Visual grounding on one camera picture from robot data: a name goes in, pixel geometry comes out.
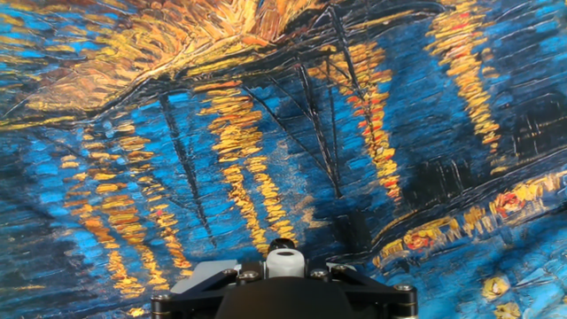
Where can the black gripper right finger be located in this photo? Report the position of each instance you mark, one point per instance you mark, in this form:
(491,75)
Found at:
(381,297)

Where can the white plastic box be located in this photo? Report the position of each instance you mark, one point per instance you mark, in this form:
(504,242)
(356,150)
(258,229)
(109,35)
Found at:
(285,263)

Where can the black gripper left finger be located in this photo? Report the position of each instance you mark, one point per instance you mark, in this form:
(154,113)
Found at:
(195,297)

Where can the starry night painted tablecloth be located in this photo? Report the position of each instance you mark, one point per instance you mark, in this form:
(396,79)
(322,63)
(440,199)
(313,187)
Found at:
(310,133)

